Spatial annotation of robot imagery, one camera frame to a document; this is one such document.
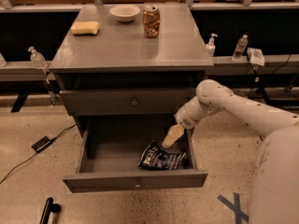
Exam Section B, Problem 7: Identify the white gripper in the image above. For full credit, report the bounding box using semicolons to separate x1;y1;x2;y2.
162;96;211;148

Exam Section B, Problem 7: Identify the blue chip bag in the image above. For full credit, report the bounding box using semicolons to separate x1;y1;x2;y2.
137;141;185;170

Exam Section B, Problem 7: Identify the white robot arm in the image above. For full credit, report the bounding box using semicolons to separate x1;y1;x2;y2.
163;79;299;224

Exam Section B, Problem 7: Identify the closed top drawer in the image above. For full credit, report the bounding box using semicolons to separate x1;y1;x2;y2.
60;88;195;116

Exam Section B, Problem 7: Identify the grey drawer cabinet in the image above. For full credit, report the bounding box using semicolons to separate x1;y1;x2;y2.
49;3;215;194

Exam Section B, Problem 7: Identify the open middle drawer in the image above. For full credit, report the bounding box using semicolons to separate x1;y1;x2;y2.
64;114;208;192

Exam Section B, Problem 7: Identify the white pump bottle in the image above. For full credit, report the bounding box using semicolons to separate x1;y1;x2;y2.
206;34;217;57

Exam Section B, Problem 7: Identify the blue tape cross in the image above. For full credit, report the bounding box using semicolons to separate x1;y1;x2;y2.
218;192;249;224

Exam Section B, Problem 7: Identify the clear water bottle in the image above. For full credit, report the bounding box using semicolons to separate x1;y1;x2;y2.
232;35;248;61

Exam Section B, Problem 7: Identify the white crumpled packet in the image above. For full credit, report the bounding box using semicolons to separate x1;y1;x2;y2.
247;48;264;66

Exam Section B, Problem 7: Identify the brown soda can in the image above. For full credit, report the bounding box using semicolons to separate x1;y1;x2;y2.
142;5;160;38

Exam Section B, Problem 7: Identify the white bowl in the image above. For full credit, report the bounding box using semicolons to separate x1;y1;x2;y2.
109;5;141;22

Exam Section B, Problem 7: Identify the black power adapter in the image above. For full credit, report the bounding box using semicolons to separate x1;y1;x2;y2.
31;136;51;153

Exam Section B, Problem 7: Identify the yellow sponge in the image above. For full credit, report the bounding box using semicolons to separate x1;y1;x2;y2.
71;21;99;35

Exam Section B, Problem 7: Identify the left clear pump bottle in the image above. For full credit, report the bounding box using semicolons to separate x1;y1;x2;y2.
28;47;48;69

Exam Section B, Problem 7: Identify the black floor cable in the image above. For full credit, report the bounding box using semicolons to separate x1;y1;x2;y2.
0;123;78;186

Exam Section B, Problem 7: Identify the grey side shelf rail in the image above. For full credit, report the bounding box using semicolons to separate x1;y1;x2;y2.
0;62;45;81

